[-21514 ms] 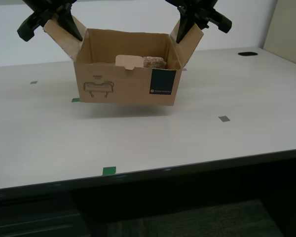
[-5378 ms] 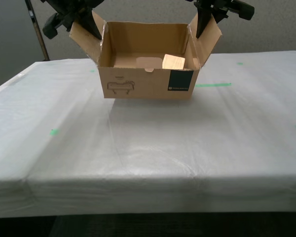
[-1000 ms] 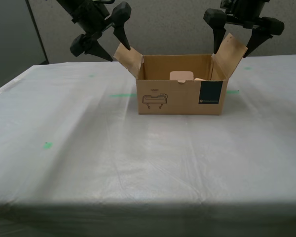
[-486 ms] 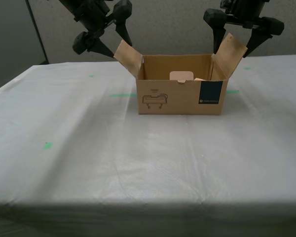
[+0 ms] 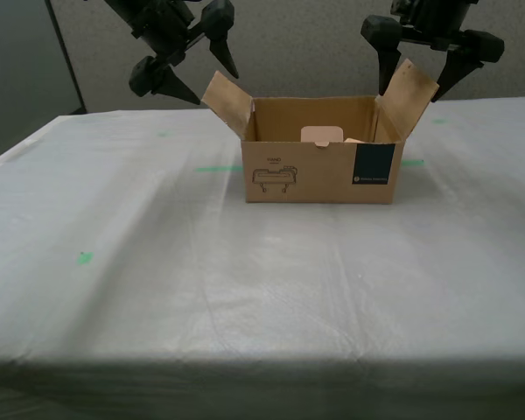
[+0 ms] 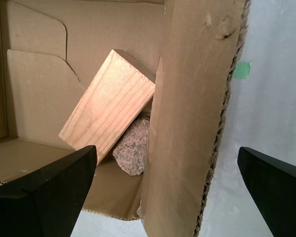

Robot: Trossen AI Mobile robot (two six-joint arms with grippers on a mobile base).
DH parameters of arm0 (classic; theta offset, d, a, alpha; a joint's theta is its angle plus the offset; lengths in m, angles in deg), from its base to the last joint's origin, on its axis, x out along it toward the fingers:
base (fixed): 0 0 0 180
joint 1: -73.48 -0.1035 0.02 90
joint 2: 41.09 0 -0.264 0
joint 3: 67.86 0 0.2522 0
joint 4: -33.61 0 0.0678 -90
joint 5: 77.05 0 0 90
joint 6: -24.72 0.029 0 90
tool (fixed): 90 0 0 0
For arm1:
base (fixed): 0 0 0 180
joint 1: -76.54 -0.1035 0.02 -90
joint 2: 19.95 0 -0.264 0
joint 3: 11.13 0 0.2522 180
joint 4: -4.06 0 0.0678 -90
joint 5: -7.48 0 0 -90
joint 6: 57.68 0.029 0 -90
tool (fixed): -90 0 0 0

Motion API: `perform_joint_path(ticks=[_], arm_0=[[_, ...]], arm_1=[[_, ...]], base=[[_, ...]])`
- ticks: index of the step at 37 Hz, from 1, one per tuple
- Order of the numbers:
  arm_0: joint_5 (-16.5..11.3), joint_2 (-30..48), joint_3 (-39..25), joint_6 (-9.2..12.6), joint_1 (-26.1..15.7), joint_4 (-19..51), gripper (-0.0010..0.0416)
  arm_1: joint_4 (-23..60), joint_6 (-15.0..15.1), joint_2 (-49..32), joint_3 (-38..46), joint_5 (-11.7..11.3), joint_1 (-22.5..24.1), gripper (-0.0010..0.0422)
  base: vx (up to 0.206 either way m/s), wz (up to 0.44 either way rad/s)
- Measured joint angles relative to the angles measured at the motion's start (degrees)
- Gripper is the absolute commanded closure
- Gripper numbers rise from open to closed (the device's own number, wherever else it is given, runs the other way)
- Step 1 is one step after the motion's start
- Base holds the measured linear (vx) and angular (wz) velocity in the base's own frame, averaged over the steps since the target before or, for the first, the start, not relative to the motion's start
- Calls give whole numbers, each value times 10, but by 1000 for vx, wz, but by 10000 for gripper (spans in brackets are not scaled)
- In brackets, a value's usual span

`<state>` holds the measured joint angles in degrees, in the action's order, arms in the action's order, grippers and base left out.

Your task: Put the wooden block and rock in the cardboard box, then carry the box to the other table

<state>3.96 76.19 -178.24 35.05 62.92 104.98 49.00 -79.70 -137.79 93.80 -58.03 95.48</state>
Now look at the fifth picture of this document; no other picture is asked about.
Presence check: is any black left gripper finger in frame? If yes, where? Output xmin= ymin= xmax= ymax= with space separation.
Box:
xmin=129 ymin=55 xmax=201 ymax=105
xmin=199 ymin=0 xmax=240 ymax=80

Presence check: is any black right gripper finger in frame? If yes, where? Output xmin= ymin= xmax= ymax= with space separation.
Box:
xmin=360 ymin=16 xmax=403 ymax=95
xmin=431 ymin=31 xmax=505 ymax=102

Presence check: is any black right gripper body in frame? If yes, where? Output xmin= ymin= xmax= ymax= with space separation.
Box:
xmin=391 ymin=0 xmax=480 ymax=52

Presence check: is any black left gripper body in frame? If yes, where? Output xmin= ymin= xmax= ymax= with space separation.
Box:
xmin=104 ymin=0 xmax=205 ymax=67

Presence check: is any cardboard box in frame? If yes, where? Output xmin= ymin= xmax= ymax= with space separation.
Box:
xmin=200 ymin=58 xmax=440 ymax=205

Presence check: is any white paper table cover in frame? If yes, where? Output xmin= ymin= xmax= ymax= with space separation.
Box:
xmin=0 ymin=94 xmax=525 ymax=420

